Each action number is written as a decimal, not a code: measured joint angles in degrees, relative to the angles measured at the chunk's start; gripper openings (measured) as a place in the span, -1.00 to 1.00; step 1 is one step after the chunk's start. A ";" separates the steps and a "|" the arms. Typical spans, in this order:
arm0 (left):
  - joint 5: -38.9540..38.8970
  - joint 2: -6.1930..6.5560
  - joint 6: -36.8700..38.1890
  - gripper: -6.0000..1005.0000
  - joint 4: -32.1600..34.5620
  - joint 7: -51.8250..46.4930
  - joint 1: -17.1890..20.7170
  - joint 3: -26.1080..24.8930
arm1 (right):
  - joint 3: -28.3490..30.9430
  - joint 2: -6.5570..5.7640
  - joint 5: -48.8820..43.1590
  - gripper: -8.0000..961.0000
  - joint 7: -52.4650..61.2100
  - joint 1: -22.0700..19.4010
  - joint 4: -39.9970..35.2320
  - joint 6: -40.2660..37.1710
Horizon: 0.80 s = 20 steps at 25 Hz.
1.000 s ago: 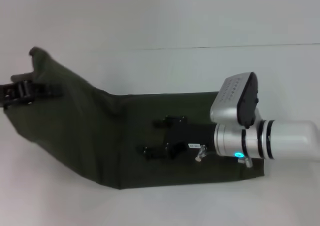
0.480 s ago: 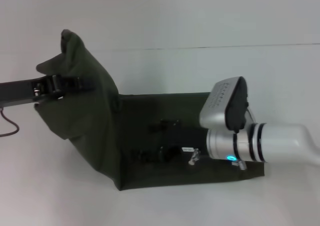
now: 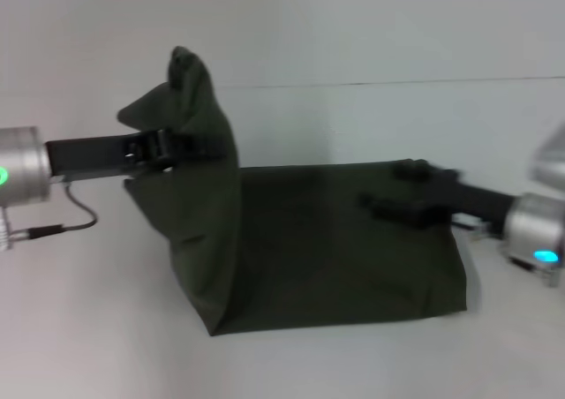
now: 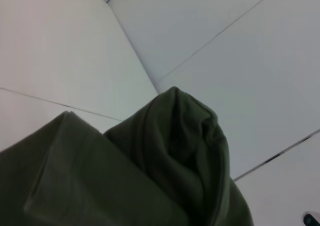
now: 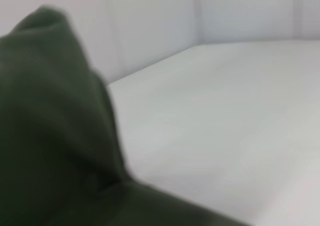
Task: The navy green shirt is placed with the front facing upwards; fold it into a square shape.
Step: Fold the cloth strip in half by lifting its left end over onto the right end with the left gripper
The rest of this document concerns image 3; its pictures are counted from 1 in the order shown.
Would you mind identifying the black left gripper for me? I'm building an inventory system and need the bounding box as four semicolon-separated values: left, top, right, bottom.
43;126;236;183

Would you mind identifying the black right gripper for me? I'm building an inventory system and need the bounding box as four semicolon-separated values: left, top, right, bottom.
358;159;518;235

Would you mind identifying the dark green FREE T-shirt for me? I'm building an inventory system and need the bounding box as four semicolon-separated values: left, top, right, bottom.
116;45;470;339

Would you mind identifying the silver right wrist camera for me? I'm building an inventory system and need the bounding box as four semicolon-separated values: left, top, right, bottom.
528;124;565;193

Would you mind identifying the right arm cable with plug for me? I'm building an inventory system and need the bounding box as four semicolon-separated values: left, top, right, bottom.
506;252;565;289

